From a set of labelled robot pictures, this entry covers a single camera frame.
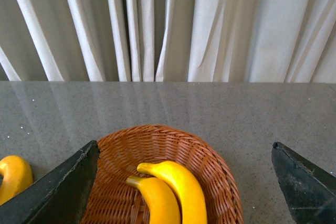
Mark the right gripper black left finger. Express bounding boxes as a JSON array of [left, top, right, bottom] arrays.
[[1, 141, 100, 223]]

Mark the right brown wicker basket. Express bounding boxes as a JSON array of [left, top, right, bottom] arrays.
[[81, 125, 244, 223]]

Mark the banana in basket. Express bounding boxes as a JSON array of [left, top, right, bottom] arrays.
[[137, 161, 207, 223], [126, 176, 181, 223]]

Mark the white pleated curtain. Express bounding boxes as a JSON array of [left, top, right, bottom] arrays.
[[1, 0, 335, 83]]

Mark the rear banana in basket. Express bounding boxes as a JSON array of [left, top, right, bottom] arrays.
[[137, 161, 207, 223]]

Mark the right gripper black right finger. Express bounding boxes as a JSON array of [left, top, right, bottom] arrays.
[[271, 142, 335, 223]]

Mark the yellow banana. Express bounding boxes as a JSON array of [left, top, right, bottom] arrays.
[[1, 155, 33, 205]]

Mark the front banana in basket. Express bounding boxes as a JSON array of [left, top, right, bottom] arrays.
[[126, 176, 181, 223]]

